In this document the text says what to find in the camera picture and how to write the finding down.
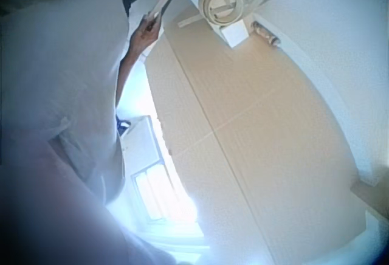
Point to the person's right hand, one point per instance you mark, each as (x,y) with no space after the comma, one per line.
(145,37)

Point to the person's right fingers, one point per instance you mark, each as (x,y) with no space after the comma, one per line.
(152,21)

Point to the white flat stick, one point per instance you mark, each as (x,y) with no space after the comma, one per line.
(192,21)

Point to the small white box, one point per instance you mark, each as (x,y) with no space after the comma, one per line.
(234,35)

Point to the blue object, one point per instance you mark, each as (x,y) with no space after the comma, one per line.
(122,125)

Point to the white panelled cabinet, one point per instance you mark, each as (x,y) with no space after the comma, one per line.
(152,167)

